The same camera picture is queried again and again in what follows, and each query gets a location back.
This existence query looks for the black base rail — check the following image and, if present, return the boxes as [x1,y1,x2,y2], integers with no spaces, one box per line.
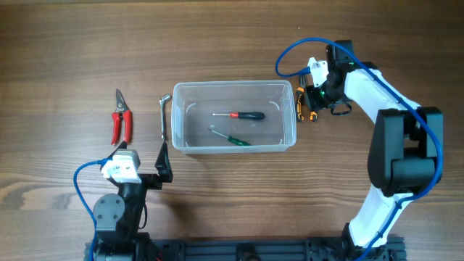
[83,236,407,261]

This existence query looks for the red handled pruning shears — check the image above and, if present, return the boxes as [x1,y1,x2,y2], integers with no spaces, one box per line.
[111,88,133,145]

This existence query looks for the clear plastic container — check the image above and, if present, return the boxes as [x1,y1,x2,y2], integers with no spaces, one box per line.
[171,80,297,154]

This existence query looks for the orange black pliers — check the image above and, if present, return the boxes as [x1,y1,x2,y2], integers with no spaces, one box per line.
[295,75,307,122]

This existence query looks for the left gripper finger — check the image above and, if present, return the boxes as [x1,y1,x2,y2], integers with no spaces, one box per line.
[154,141,173,177]
[108,141,128,158]

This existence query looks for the blue cable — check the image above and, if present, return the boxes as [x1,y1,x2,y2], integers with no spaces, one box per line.
[72,158,109,261]
[274,37,444,261]

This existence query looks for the left blue cable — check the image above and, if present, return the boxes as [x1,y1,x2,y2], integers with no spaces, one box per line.
[72,158,109,261]

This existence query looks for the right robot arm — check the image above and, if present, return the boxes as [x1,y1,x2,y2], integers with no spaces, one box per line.
[305,40,444,260]

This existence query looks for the black red screwdriver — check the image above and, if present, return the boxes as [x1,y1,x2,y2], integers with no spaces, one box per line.
[212,112,265,120]

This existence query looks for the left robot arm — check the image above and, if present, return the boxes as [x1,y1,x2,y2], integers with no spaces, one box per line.
[84,142,173,260]

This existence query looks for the right blue cable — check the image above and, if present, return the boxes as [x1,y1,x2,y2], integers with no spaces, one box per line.
[274,37,444,261]

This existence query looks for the green handled screwdriver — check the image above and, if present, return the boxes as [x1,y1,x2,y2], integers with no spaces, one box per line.
[208,128,250,146]

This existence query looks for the silver socket wrench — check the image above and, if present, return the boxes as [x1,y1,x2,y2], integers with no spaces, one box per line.
[159,94,172,141]

